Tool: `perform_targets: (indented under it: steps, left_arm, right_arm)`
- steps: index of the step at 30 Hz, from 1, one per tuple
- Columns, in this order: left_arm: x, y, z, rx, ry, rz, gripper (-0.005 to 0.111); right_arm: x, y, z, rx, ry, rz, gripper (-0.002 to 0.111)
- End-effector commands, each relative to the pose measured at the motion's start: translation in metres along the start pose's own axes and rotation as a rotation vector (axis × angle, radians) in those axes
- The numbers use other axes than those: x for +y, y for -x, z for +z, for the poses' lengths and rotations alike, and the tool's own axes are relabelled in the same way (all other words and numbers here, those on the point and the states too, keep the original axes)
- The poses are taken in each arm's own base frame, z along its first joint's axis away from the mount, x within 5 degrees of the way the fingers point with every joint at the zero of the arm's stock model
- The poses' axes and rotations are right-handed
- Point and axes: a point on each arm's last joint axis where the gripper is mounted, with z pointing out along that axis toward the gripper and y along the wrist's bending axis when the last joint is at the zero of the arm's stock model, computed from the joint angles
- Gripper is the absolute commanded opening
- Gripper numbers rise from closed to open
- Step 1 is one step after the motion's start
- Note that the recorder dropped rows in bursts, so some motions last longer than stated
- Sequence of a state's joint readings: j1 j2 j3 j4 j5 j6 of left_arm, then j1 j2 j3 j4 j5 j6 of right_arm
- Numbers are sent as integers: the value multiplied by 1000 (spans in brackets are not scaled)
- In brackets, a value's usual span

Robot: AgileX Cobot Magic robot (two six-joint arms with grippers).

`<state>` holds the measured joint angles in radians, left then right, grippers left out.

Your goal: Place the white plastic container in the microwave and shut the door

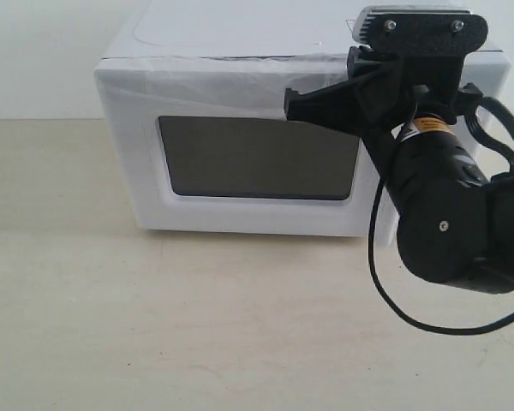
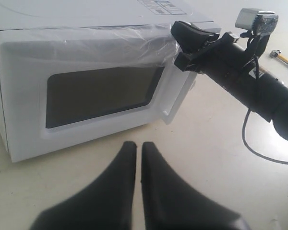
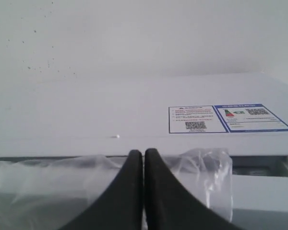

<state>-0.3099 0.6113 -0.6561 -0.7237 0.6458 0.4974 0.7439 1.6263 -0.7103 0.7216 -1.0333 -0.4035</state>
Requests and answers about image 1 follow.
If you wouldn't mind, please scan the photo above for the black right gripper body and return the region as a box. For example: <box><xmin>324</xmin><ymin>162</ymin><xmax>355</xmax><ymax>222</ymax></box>
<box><xmin>347</xmin><ymin>46</ymin><xmax>493</xmax><ymax>283</ymax></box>

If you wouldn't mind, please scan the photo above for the white microwave door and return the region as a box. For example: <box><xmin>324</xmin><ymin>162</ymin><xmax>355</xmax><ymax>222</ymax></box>
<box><xmin>94</xmin><ymin>56</ymin><xmax>378</xmax><ymax>237</ymax></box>

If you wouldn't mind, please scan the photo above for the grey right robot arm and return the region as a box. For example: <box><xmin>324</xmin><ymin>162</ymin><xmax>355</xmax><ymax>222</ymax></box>
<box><xmin>284</xmin><ymin>46</ymin><xmax>514</xmax><ymax>294</ymax></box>

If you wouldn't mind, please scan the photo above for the white microwave oven body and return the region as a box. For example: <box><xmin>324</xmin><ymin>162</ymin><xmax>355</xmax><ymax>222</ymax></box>
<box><xmin>101</xmin><ymin>0</ymin><xmax>513</xmax><ymax>247</ymax></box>

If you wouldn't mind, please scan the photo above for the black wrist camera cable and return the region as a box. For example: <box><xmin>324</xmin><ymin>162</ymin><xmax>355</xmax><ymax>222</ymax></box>
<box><xmin>367</xmin><ymin>98</ymin><xmax>514</xmax><ymax>334</ymax></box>

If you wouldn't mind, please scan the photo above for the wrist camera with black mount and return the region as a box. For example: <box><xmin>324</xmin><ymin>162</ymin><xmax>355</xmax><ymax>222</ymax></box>
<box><xmin>352</xmin><ymin>4</ymin><xmax>489</xmax><ymax>57</ymax></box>

